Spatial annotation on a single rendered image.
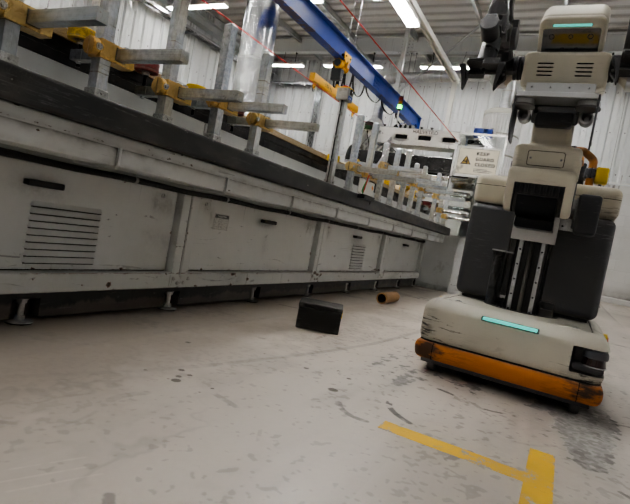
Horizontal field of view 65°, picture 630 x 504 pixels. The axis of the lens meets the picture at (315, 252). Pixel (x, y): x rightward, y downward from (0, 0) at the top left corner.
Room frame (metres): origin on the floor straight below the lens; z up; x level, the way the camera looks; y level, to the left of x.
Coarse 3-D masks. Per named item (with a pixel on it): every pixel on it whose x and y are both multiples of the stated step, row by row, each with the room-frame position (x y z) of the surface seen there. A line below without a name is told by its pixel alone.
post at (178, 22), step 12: (180, 0) 1.57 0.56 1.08; (180, 12) 1.57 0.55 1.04; (180, 24) 1.58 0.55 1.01; (168, 36) 1.58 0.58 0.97; (180, 36) 1.58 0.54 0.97; (168, 48) 1.58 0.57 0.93; (180, 48) 1.59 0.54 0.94; (168, 72) 1.57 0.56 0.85; (156, 108) 1.58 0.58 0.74; (168, 108) 1.58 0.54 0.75
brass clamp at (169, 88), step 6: (156, 78) 1.55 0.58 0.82; (162, 78) 1.55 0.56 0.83; (156, 84) 1.55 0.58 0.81; (162, 84) 1.54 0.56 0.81; (168, 84) 1.56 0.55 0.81; (174, 84) 1.58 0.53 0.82; (156, 90) 1.55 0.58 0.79; (162, 90) 1.55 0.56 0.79; (168, 90) 1.56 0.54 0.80; (174, 90) 1.58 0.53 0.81; (168, 96) 1.57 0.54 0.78; (174, 96) 1.59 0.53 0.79; (174, 102) 1.65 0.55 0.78; (180, 102) 1.63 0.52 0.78; (186, 102) 1.64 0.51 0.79
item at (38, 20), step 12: (36, 12) 1.14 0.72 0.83; (48, 12) 1.12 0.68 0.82; (60, 12) 1.10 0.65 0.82; (72, 12) 1.08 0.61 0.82; (84, 12) 1.06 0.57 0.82; (96, 12) 1.05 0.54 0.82; (108, 12) 1.07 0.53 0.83; (36, 24) 1.15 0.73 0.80; (48, 24) 1.14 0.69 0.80; (60, 24) 1.12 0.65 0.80; (72, 24) 1.11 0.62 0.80; (84, 24) 1.09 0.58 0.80; (96, 24) 1.08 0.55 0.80
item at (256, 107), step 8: (192, 104) 1.90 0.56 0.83; (200, 104) 1.88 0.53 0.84; (232, 104) 1.81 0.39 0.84; (240, 104) 1.80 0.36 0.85; (248, 104) 1.78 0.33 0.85; (256, 104) 1.77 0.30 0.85; (264, 104) 1.75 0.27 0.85; (272, 104) 1.74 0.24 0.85; (280, 104) 1.72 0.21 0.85; (256, 112) 1.79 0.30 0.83; (264, 112) 1.77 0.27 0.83; (272, 112) 1.75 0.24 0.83; (280, 112) 1.72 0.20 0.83
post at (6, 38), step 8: (0, 24) 1.13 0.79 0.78; (8, 24) 1.13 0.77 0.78; (16, 24) 1.14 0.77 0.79; (0, 32) 1.13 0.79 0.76; (8, 32) 1.13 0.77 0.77; (16, 32) 1.14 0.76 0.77; (0, 40) 1.12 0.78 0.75; (8, 40) 1.13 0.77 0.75; (16, 40) 1.15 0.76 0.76; (0, 48) 1.12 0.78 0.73; (8, 48) 1.13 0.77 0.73; (16, 48) 1.15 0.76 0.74
